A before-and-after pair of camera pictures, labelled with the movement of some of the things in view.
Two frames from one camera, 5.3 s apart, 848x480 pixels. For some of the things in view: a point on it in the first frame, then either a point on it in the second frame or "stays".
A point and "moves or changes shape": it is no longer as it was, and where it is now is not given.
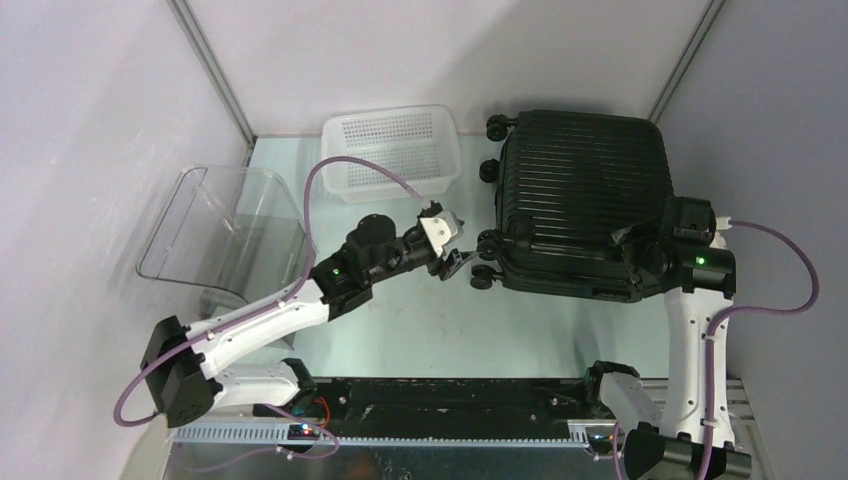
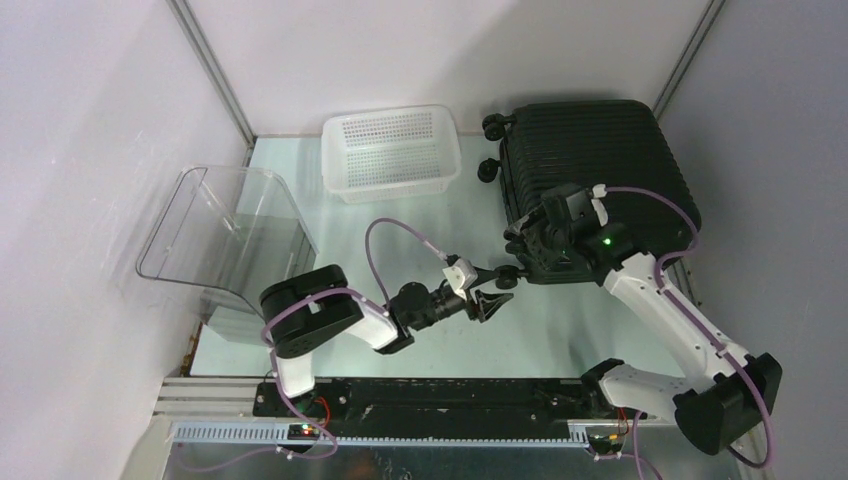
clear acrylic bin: [233, 232] stays
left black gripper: [437, 266] -> [485, 306]
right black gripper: [643, 280] -> [541, 256]
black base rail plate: [448, 403] stays
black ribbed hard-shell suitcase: [566, 183] moves or changes shape
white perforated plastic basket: [417, 145] stays
